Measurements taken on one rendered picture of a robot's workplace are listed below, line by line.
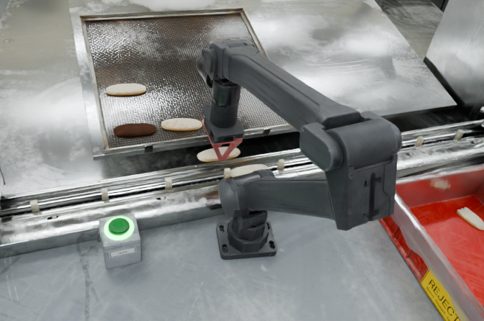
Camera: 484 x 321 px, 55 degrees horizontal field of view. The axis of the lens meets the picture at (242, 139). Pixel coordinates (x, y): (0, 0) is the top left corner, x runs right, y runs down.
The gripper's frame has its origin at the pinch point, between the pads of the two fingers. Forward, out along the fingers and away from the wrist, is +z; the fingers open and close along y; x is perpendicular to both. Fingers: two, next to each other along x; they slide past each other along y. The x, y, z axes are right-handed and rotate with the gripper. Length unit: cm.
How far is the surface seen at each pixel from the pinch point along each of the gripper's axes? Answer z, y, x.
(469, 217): 10, -25, -56
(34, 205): 6.5, -0.8, 39.4
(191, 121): 2.4, 14.4, 2.6
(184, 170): 7.1, 2.9, 7.0
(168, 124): 2.6, 14.5, 8.1
